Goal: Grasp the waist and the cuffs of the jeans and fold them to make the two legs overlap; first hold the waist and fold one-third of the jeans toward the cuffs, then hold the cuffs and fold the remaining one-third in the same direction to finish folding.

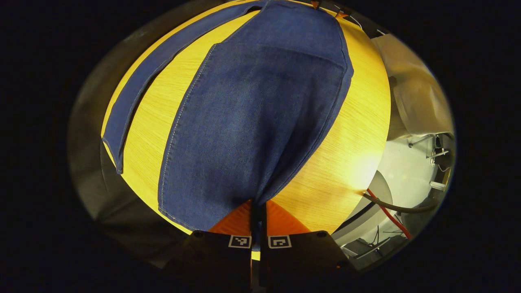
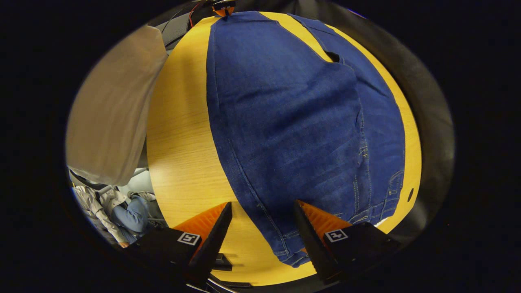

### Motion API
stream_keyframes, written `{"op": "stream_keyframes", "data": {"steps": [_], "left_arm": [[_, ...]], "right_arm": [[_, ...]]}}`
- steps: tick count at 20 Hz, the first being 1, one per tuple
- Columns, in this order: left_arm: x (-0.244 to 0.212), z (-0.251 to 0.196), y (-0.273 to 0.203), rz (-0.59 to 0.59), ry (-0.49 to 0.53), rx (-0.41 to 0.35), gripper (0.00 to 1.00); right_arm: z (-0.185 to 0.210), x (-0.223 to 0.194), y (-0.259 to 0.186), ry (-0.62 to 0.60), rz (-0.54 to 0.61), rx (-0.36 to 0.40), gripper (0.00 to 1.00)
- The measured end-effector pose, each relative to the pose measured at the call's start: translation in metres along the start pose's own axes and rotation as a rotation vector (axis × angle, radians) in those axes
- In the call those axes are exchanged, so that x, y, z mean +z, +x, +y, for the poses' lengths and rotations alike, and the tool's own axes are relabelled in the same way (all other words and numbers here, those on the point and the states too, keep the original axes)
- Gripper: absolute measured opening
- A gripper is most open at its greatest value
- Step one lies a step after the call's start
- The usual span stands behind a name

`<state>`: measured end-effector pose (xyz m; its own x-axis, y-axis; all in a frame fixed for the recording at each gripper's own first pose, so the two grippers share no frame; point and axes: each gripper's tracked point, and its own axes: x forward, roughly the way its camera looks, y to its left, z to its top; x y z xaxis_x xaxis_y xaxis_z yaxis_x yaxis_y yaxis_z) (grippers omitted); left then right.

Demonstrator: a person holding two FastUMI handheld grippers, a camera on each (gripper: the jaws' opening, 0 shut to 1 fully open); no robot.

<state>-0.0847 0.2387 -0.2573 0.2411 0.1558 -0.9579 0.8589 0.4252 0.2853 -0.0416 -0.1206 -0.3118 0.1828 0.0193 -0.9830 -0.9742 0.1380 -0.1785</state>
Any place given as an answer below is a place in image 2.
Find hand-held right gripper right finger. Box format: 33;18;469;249
294;199;403;285

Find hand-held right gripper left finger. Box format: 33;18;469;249
128;201;233;287

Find blue denim jeans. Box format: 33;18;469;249
206;11;406;268

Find person's beige clothing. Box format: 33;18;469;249
65;24;169;187

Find red cable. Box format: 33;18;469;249
188;2;202;29

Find black cable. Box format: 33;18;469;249
161;8;184;35

